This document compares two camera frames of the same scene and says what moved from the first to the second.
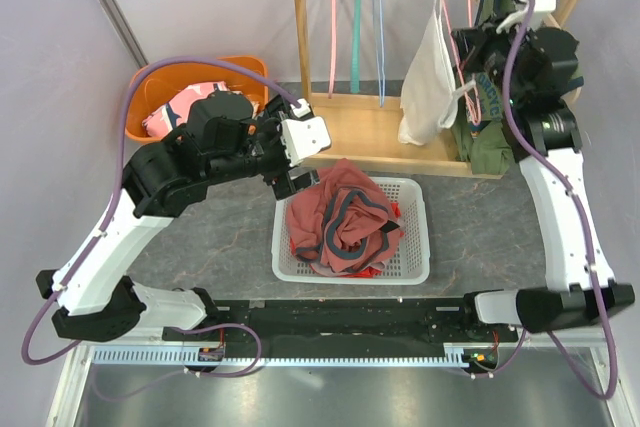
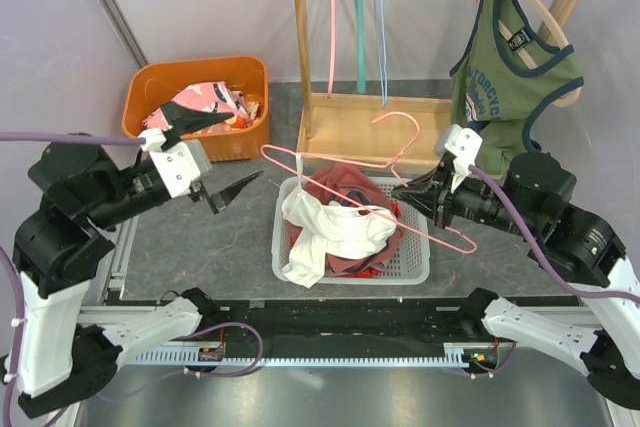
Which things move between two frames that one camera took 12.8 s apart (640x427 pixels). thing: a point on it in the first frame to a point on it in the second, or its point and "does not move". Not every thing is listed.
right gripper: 473,44 to 431,192
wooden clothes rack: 362,130 does not move
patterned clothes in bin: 176,112 does not move
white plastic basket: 410,266 does not move
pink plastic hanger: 333,4 does not move
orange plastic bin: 159,85 does not move
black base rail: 366,321 does not move
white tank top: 430,97 to 331,229
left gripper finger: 300,179 to 222,199
